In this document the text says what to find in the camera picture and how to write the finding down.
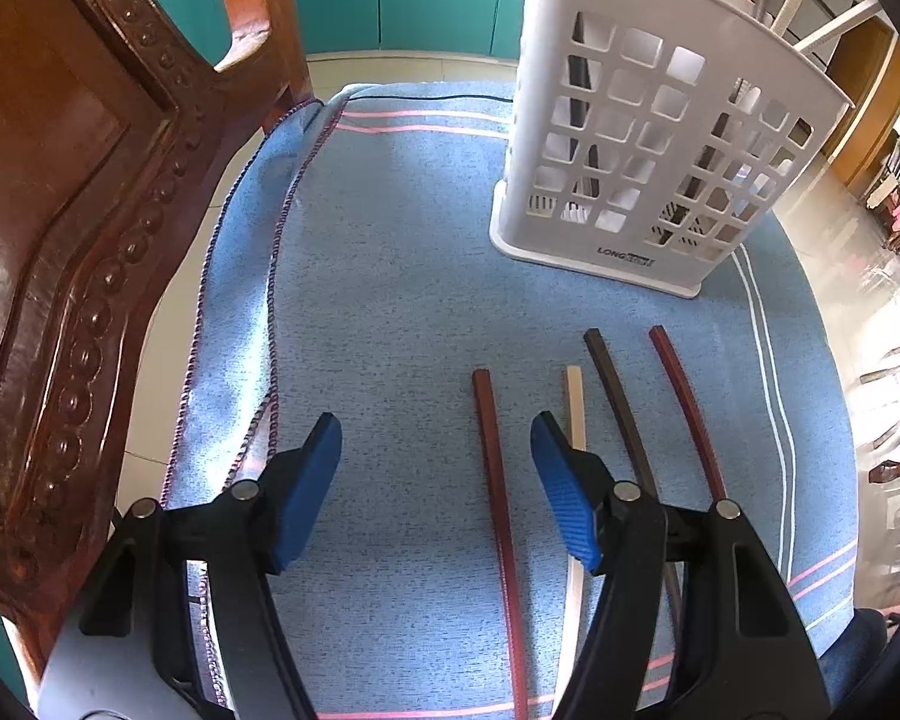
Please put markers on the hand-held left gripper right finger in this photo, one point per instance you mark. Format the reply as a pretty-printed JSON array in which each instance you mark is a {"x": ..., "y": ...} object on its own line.
[{"x": 566, "y": 495}]

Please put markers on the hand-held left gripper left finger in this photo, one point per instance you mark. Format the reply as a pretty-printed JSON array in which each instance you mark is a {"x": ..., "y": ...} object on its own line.
[{"x": 311, "y": 495}]

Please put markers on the red-brown chopstick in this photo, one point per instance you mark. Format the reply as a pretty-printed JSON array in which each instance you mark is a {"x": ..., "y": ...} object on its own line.
[
  {"x": 690, "y": 405},
  {"x": 495, "y": 465}
]

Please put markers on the white plastic utensil basket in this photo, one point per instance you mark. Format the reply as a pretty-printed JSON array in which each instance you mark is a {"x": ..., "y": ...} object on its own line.
[{"x": 570, "y": 15}]

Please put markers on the blue striped cloth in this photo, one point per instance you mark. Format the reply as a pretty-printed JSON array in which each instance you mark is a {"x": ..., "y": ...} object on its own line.
[{"x": 390, "y": 277}]

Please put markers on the dark blue cloth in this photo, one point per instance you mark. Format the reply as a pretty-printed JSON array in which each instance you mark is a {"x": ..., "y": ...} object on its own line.
[{"x": 851, "y": 645}]

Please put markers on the carved wooden chair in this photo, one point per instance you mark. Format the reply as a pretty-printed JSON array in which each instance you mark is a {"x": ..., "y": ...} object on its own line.
[{"x": 67, "y": 165}]

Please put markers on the wooden framed cabinet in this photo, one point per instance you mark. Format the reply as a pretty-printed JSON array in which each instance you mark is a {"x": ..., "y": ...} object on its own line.
[{"x": 870, "y": 90}]

